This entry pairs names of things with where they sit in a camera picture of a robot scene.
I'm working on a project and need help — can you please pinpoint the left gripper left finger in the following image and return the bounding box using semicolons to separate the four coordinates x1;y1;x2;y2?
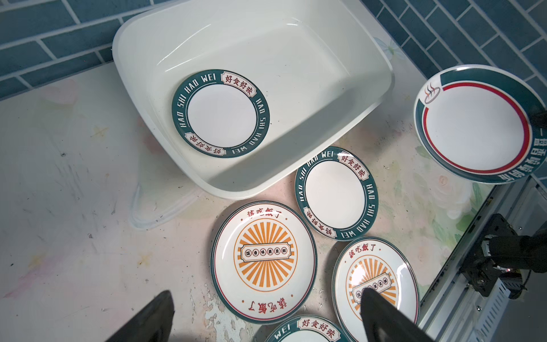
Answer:
107;290;175;342

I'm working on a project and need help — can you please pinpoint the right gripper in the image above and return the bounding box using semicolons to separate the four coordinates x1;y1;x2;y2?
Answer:
528;109;547;130

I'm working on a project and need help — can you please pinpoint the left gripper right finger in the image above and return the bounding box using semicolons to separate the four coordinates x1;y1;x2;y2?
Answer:
360;288;433;342

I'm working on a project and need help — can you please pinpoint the green red ring plate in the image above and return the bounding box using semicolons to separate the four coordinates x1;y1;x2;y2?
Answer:
413;64;546;185

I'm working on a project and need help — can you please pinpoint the green rim plate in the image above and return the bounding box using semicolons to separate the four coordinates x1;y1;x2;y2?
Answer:
171;69;271;159
266;315;350;342
294;146;379;241

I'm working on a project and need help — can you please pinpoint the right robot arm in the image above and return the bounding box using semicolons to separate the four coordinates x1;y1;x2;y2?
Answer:
488;222;546;273

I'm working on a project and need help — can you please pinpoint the white plastic bin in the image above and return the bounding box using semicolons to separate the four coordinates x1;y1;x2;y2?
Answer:
113;1;395;200

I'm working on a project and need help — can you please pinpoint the orange sunburst plate lower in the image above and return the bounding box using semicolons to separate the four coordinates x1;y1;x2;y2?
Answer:
332;237;420;341

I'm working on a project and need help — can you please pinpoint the orange sunburst plate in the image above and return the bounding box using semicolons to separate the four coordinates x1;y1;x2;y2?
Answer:
210;201;318;324
332;237;420;341

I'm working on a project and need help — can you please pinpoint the orange sunburst plate upper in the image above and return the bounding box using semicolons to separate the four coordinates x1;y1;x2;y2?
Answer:
210;201;318;324

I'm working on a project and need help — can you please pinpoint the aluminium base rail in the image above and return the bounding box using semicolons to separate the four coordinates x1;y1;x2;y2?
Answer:
419;176;546;341

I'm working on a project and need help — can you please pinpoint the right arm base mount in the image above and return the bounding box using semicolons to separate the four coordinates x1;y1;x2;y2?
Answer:
460;213;524;299

